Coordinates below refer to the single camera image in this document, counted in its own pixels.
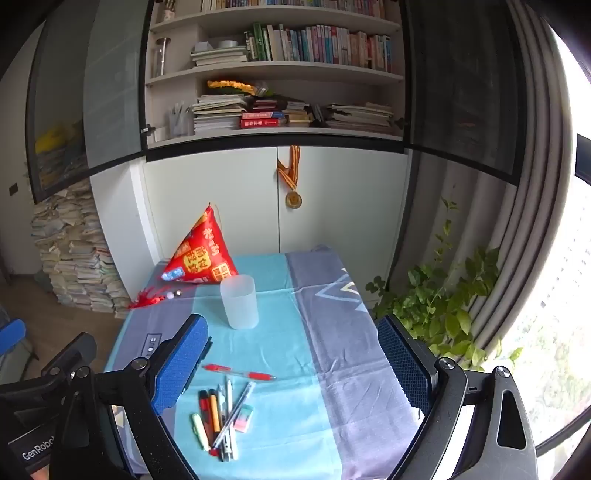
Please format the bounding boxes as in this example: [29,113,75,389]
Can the white bookshelf cabinet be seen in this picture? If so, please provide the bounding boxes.
[90,0,416,305]

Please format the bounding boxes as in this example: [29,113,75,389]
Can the red black marker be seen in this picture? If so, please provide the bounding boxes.
[198,390,216,448]

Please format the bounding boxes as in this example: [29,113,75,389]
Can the white pen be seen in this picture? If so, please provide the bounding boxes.
[225,375,238,461]

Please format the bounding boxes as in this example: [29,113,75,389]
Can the stack of grey books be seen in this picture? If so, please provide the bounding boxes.
[190,41,249,68]

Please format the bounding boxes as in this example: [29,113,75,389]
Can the red clear pen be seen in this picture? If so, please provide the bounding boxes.
[202,364,277,382]

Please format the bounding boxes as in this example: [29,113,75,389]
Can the frosted glass cabinet door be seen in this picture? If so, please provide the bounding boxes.
[25,0,153,192]

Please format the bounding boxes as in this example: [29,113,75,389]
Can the glass vase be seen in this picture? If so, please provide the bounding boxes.
[153,37,172,78]

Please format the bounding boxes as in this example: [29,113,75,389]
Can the small stack of books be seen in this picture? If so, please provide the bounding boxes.
[281,99,324,127]

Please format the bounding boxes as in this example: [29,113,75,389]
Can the stack of worn books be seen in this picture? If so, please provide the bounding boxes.
[324,102,396,136]

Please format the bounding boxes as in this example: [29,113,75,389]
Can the tall pile of books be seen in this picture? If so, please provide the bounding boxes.
[30,178,133,320]

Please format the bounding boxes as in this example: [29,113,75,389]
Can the red triangular pouch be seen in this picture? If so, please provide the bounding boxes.
[160,203,239,284]

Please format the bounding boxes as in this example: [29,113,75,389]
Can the clear pen holder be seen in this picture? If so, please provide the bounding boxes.
[167,102,193,138]

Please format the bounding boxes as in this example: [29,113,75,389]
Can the blue chair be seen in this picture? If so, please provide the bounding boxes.
[0,318,40,370]

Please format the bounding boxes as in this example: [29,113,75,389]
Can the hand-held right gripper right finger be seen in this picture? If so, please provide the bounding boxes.
[375,314,539,480]

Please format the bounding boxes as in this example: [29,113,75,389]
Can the row of books under ceiling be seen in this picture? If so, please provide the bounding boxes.
[200,0,387,19]

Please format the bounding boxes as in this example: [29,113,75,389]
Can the red hardcover books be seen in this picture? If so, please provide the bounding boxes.
[240,110,287,129]

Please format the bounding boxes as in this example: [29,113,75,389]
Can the red tassel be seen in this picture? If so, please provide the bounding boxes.
[128,285,172,310]

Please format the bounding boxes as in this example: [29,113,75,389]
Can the grey pen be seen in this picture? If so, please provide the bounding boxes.
[217,385,228,462]

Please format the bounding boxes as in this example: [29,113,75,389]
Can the pink green eraser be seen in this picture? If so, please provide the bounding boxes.
[232,403,256,434]

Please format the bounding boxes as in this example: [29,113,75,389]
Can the green potted plant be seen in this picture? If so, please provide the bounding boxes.
[366,198,523,374]

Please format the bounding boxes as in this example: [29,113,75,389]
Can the yellow bag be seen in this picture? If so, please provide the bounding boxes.
[36,122,81,154]

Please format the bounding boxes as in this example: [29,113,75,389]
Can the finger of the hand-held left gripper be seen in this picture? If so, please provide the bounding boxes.
[0,332,98,403]

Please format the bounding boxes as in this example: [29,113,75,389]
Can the dark glass cabinet door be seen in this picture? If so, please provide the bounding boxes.
[401,0,529,185]

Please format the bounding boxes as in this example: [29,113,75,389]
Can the blue grey tablecloth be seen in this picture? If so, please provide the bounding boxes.
[104,244,426,480]

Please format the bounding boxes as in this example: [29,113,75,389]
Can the orange pen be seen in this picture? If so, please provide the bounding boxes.
[208,388,223,435]

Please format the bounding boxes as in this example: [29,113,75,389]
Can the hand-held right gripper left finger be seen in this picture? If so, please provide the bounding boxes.
[51,314,209,480]

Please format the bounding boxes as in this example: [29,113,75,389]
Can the stack of pale workbooks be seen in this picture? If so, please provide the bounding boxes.
[191,93,249,136]

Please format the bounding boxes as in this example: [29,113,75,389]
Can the green highlighter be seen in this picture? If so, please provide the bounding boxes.
[191,412,211,452]

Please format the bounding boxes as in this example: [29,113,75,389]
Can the yellow artificial flowers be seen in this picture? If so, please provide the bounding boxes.
[207,80,256,96]

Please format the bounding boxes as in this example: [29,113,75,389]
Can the gold medal with ribbon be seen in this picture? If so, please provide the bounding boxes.
[276,145,304,208]

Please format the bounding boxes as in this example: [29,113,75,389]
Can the frosted plastic cup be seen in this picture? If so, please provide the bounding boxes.
[220,274,259,330]

